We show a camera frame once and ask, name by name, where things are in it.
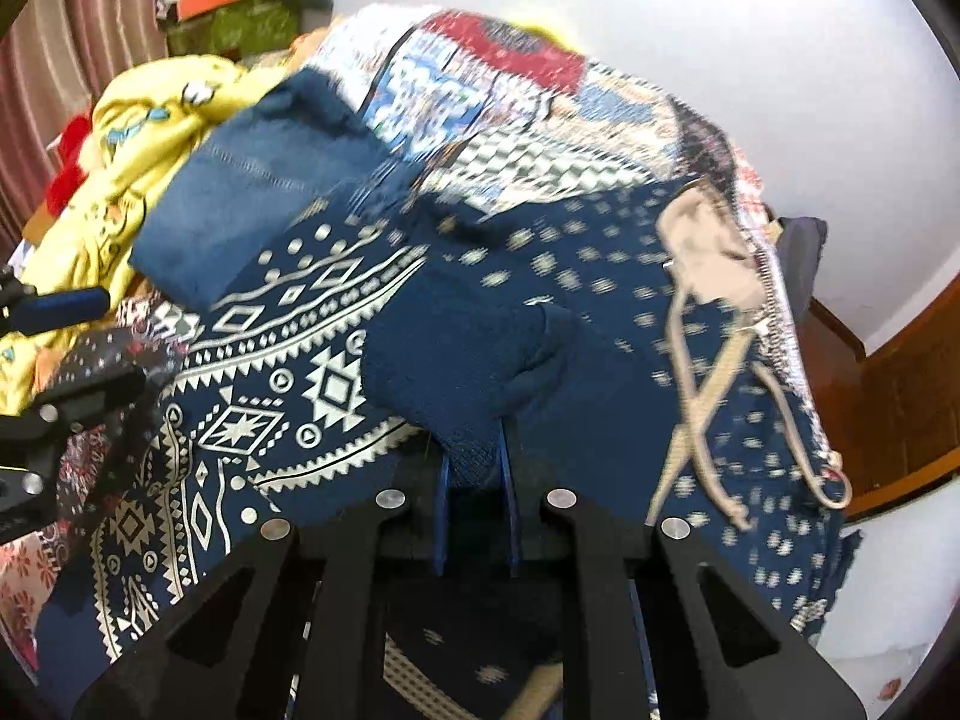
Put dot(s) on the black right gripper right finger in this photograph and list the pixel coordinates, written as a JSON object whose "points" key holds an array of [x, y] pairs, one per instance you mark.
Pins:
{"points": [[654, 624]]}

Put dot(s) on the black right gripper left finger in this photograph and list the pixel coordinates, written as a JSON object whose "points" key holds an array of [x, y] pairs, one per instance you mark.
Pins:
{"points": [[290, 624]]}

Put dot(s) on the navy patterned hooded jacket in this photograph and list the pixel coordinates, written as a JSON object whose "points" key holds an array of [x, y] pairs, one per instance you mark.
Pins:
{"points": [[637, 338]]}

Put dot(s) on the blue denim jeans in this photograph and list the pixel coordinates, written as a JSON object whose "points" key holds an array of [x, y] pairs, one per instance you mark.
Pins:
{"points": [[300, 144]]}

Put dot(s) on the yellow cartoon blanket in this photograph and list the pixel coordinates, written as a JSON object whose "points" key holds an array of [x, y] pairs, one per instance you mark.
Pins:
{"points": [[145, 126]]}

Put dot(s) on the dark grey pillow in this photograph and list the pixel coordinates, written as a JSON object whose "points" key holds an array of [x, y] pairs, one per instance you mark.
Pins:
{"points": [[800, 247]]}

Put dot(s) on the striped pink curtain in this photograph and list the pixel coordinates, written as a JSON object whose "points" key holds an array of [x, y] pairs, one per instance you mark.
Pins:
{"points": [[57, 59]]}

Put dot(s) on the colourful patchwork bedspread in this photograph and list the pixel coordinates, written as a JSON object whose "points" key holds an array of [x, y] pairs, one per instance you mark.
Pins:
{"points": [[491, 112]]}

